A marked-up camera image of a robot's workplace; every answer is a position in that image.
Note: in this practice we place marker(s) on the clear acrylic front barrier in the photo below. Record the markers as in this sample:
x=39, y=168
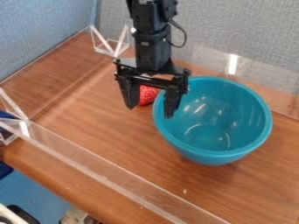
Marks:
x=107, y=190

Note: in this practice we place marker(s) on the black white object below table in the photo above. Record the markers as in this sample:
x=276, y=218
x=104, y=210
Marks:
x=13, y=215

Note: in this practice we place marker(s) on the blue plastic bowl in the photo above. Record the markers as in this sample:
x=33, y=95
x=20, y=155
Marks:
x=222, y=123

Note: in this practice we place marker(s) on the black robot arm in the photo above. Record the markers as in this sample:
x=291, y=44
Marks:
x=153, y=15

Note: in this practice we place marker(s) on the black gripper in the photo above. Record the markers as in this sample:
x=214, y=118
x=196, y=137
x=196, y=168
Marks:
x=151, y=68

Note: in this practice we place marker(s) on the clear acrylic left bracket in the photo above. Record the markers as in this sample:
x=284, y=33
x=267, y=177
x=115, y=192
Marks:
x=11, y=117

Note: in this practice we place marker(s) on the red strawberry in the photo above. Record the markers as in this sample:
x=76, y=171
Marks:
x=148, y=94

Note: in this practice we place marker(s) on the clear acrylic back barrier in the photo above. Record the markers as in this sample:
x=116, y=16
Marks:
x=274, y=83

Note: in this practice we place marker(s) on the clear acrylic corner bracket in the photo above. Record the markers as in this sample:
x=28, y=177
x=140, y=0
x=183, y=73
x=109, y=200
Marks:
x=108, y=46

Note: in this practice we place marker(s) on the clear acrylic barrier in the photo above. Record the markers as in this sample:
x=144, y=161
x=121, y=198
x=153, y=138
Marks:
x=107, y=190
x=274, y=83

